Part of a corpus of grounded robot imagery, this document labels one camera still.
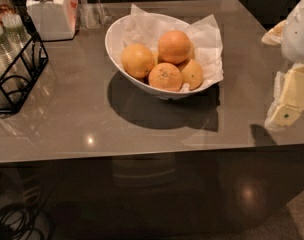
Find stacked clear cups front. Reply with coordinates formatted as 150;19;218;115
0;24;26;110

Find black cables under table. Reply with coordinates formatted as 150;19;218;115
0;170;56;240

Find orange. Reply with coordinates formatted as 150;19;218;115
121;43;155;79
158;30;191;64
178;59;204;90
148;63;182;92

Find clear acrylic stand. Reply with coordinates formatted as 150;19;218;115
78;0;109;29

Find stacked clear cups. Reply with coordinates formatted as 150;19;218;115
1;13;33;69
0;24;26;110

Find white lidded jar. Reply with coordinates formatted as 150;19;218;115
26;0;78;41

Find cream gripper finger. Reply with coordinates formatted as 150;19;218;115
261;20;286;46
265;63;304;131

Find white rounded gripper body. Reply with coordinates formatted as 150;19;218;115
281;0;304;64

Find stacked clear cups rear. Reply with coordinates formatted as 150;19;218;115
1;13;33;69

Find white oval bowl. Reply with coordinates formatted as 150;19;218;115
104;12;221;101

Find black wire rack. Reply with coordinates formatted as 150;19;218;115
0;0;49;115

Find white paper liner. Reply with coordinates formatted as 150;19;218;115
121;3;225;93

